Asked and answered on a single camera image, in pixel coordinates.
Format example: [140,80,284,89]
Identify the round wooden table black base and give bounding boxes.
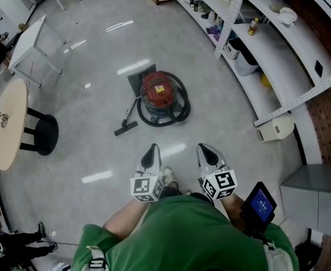
[0,78,59,171]

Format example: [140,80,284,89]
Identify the white pedal bin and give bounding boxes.
[255,112,295,143]

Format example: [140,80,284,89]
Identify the grey harness strap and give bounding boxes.
[263,241,294,271]
[85,246,110,271]

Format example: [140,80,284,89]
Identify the person's left forearm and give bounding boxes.
[102,198,152,240]

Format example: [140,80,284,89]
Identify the red vacuum cleaner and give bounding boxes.
[136,71,191,128]

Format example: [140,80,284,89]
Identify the black phone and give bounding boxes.
[314,60,324,78]

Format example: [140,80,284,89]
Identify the metal wand with black nozzle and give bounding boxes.
[113,96,142,137]

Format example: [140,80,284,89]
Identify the grey storage bin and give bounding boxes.
[232,42,261,77]

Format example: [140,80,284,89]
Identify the black shorts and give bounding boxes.
[161,185,215,207]

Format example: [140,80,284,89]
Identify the person's right forearm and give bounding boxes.
[219,193,249,231]

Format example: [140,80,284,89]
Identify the green shirt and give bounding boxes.
[70,194,300,271]

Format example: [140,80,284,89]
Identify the grey flat board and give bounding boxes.
[127,63,157,97]

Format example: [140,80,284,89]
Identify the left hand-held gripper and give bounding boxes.
[130,143,166,203]

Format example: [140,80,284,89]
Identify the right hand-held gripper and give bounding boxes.
[196,143,238,200]

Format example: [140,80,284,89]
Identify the yellow bucket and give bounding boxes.
[260,72,272,89]

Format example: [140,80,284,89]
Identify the purple cloth pile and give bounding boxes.
[205,24,222,41]

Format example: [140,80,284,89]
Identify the yellow drink bottle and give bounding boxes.
[248,18,260,36]

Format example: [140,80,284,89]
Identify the wrist-mounted screen device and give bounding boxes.
[239,181,277,233]

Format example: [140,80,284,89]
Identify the person's left shoe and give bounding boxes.
[163,167,179,189]

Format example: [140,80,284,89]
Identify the small white bin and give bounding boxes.
[224,37,241,59]

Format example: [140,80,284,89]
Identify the white metal shelving unit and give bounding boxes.
[169,0,331,166]

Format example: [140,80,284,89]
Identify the white cloth bundle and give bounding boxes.
[276,7,298,27]

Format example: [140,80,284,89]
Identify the grey metal cabinet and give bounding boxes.
[280,164,331,234]

